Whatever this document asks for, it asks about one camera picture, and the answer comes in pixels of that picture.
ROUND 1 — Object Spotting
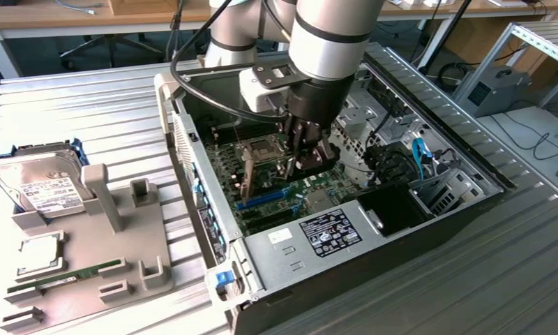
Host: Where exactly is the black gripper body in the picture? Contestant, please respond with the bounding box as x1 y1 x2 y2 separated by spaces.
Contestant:
284 74 355 128

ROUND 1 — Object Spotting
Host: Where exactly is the graphics card with metal bracket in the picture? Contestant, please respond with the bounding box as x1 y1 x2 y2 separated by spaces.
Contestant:
238 142 338 207

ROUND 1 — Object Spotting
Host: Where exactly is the CPU socket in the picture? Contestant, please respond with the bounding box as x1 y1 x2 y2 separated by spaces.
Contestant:
235 135 284 165

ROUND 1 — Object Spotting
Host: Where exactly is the silver disk bay cage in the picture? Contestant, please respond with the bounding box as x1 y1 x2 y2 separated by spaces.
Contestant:
331 92 403 182

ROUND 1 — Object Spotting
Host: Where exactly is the grey chipset heatsink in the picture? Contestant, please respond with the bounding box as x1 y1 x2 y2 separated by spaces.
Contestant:
303 191 340 214

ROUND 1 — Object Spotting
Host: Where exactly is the blue expansion slot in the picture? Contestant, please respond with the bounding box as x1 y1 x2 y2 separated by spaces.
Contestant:
234 188 292 211

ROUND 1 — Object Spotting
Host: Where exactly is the green motherboard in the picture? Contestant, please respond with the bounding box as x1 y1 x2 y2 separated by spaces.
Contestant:
202 117 368 237

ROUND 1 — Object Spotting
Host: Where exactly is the grey power supply unit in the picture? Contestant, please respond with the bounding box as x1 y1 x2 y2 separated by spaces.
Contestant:
239 200 383 292

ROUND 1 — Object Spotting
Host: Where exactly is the black stand pole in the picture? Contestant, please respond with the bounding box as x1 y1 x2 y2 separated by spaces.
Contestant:
416 0 471 76

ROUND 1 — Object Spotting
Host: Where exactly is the open black PC case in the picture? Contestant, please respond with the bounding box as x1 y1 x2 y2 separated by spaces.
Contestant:
152 50 516 335

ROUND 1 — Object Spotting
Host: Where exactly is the grey control box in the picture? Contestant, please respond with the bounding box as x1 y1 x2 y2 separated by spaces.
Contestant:
466 65 535 119

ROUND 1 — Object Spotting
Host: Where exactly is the blue case latch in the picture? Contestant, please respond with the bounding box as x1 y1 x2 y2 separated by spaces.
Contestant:
212 271 234 289

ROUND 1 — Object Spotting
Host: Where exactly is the blue disk caddy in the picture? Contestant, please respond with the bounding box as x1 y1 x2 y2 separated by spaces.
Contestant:
0 137 91 214

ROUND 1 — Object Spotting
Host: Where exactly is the black office chair base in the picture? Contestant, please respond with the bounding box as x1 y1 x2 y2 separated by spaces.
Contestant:
56 33 164 70

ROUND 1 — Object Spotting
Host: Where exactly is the wooden box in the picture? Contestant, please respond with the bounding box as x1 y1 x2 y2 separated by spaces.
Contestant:
108 0 175 17

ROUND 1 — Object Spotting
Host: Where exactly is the grey parts rack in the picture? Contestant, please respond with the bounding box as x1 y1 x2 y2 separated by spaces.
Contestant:
0 163 175 332

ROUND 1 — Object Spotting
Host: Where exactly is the green RAM stick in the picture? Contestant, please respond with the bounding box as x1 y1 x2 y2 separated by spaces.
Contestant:
6 258 122 294

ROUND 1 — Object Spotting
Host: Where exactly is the silver hard disk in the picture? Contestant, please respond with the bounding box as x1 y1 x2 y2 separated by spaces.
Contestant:
0 150 87 220

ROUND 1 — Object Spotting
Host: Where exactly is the silver CPU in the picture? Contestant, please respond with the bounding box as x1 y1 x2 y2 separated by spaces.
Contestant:
16 238 59 276

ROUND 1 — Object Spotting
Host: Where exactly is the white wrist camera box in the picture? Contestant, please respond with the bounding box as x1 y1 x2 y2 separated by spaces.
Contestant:
238 62 312 114

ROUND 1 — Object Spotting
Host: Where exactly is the black wire bundle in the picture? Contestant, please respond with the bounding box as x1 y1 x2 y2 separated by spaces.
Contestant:
364 143 418 186

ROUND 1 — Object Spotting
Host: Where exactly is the blue wire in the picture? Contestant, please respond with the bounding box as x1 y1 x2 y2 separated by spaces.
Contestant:
411 137 432 182

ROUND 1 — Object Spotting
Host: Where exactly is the coiled black cable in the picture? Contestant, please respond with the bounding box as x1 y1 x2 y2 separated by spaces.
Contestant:
436 61 468 87

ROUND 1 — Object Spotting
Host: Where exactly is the wooden desk white frame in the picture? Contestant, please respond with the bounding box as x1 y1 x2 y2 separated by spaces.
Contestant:
0 0 214 80
375 0 558 34

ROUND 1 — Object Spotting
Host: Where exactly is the aluminium frame table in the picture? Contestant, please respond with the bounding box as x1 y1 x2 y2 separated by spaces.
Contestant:
450 19 558 109

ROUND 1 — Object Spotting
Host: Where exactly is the grey network cable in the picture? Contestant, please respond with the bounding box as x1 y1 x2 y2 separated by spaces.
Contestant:
54 0 106 15

